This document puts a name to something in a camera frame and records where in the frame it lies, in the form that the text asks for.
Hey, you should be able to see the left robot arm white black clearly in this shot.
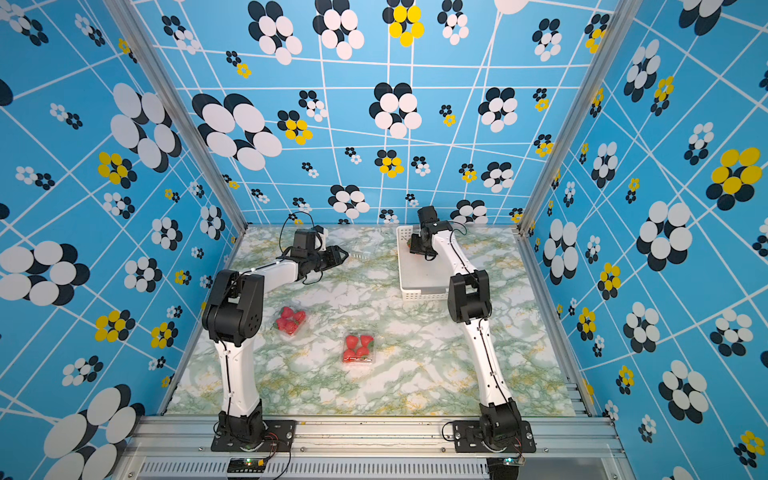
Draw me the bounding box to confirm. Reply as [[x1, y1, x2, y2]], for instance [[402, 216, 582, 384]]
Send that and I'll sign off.
[[201, 226, 348, 452]]

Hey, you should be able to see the aluminium corner post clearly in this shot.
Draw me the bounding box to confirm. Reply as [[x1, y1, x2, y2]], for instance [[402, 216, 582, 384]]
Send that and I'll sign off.
[[105, 1, 247, 235], [518, 0, 643, 236]]

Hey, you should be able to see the white perforated plastic basket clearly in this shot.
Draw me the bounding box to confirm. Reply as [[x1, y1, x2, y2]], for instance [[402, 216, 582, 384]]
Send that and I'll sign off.
[[396, 225, 452, 302]]

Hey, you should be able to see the green circuit board left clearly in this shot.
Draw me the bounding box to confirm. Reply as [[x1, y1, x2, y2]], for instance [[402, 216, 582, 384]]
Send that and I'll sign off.
[[227, 458, 266, 474]]

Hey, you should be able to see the green circuit board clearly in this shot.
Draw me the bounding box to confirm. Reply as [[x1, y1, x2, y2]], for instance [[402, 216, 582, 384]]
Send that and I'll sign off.
[[486, 457, 526, 480], [227, 458, 266, 474]]

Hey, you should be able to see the left aluminium corner post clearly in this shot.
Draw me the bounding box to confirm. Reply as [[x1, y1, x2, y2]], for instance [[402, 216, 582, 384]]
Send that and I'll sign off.
[[105, 1, 247, 235]]

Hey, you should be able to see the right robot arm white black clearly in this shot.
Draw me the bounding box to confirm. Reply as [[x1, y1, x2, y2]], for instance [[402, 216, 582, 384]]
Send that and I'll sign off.
[[409, 206, 524, 452]]

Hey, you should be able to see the clear plastic clamshell container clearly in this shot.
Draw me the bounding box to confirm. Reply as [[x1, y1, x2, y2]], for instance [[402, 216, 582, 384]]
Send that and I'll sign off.
[[342, 332, 376, 364]]

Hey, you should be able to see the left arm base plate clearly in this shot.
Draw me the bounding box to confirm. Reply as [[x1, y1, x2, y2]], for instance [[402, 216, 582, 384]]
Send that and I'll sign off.
[[210, 419, 297, 453]]

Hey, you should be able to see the aluminium front rail frame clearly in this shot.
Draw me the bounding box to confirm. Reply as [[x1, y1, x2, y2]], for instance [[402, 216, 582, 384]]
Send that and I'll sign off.
[[114, 415, 637, 479]]

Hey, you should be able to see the right aluminium corner post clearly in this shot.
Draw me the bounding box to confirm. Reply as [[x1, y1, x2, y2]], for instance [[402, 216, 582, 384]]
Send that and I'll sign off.
[[518, 0, 643, 236]]

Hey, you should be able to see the green circuit board right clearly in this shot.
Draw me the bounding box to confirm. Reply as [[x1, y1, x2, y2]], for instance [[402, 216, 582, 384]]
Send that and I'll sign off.
[[486, 457, 526, 480]]

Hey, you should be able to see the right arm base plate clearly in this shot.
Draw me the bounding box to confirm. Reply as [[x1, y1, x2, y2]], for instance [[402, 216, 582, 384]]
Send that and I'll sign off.
[[445, 420, 537, 455]]

